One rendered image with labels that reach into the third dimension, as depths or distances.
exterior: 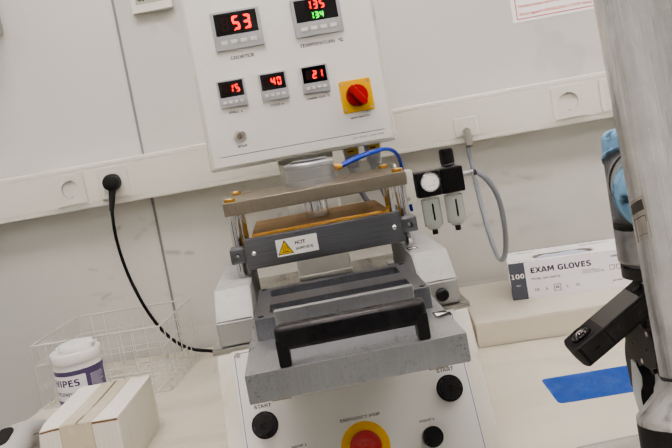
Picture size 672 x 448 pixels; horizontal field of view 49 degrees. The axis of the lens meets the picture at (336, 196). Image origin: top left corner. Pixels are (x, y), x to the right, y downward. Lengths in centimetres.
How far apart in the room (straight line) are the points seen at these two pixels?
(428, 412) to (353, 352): 27
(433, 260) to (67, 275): 104
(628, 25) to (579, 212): 130
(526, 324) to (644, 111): 101
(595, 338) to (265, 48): 73
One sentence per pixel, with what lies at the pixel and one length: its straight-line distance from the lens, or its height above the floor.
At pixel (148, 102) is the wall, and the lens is 171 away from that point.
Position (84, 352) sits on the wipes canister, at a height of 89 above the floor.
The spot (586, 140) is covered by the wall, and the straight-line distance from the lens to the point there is 169.
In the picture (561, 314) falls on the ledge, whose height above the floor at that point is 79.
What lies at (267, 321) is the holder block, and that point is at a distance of 83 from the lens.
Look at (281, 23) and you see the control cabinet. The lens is 129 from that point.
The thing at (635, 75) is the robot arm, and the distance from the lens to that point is 41.
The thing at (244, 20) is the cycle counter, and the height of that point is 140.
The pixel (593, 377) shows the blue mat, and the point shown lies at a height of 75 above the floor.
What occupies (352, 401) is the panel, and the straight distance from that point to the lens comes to 97.
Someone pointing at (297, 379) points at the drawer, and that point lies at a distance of 73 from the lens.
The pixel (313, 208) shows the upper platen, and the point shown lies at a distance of 113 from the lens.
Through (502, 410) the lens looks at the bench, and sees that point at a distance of 112.
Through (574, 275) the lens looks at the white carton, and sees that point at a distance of 149.
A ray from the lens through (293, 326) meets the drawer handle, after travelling 71.
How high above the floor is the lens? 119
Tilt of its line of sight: 5 degrees down
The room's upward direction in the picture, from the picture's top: 10 degrees counter-clockwise
